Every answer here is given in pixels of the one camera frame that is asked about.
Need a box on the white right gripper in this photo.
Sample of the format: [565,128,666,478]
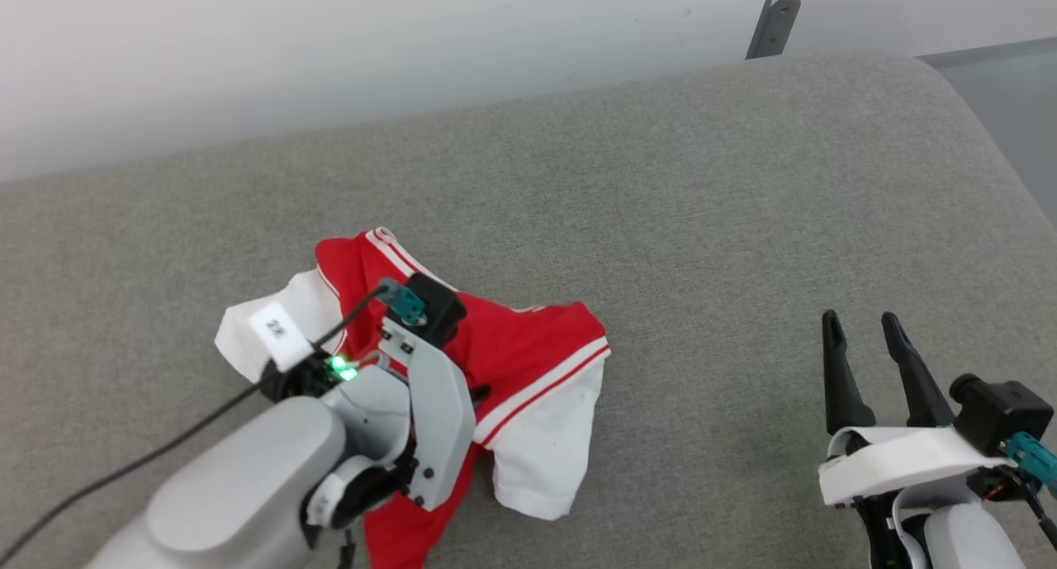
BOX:
[818,309,1018,508]

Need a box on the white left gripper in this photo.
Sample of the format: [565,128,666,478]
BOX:
[378,315,495,512]

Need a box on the red and white garment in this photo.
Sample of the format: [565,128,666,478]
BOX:
[215,227,612,569]

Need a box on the grey fabric sofa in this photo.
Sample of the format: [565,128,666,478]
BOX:
[0,50,1057,569]

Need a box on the teal left camera connector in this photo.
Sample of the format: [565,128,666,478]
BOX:
[377,278,428,325]

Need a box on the teal camera connector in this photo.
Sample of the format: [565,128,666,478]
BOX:
[377,278,428,325]
[1002,432,1057,499]

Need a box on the teal right camera connector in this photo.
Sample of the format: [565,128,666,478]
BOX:
[1002,432,1057,499]

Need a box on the white paper cable label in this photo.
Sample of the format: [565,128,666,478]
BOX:
[247,301,316,373]

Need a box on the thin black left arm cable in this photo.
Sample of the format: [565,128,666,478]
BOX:
[0,282,396,563]

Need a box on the grey metal wall post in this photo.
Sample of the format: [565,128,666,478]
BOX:
[745,0,803,61]

